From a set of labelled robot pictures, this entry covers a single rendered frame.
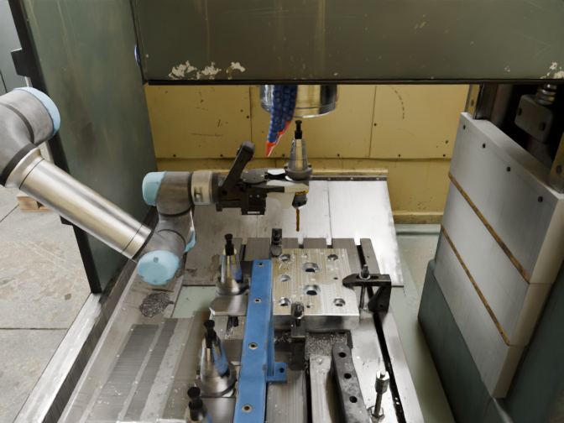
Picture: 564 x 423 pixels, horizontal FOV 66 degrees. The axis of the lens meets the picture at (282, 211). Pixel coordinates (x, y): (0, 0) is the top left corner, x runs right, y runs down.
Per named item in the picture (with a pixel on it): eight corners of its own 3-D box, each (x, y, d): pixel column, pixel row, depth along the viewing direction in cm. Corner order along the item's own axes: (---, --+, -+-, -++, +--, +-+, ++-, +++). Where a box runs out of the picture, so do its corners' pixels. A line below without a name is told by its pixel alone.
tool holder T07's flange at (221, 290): (245, 302, 82) (244, 292, 81) (213, 300, 83) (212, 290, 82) (251, 281, 88) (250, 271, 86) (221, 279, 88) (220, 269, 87)
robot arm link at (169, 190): (154, 198, 105) (148, 165, 100) (200, 198, 104) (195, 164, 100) (144, 215, 98) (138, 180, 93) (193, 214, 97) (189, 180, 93)
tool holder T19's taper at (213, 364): (227, 387, 63) (224, 354, 60) (197, 387, 63) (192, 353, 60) (232, 362, 67) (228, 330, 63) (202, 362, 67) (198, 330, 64)
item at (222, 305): (207, 317, 78) (207, 313, 77) (212, 297, 82) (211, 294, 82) (247, 317, 78) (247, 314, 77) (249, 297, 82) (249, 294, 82)
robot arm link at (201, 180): (196, 165, 100) (189, 181, 93) (216, 165, 100) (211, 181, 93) (200, 195, 104) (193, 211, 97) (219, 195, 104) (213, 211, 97)
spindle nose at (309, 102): (347, 117, 83) (351, 49, 77) (262, 120, 81) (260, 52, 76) (330, 94, 97) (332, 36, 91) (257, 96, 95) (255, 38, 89)
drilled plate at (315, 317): (268, 328, 112) (267, 314, 110) (272, 261, 137) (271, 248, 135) (357, 329, 112) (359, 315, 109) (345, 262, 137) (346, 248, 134)
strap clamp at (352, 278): (341, 311, 123) (344, 268, 116) (340, 303, 126) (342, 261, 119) (388, 311, 123) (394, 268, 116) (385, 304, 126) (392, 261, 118)
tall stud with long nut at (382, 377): (371, 419, 94) (377, 378, 88) (369, 407, 97) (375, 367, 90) (383, 419, 94) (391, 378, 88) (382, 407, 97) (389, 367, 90)
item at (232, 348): (196, 367, 68) (195, 363, 68) (202, 341, 73) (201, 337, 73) (241, 367, 68) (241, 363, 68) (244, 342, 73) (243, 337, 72)
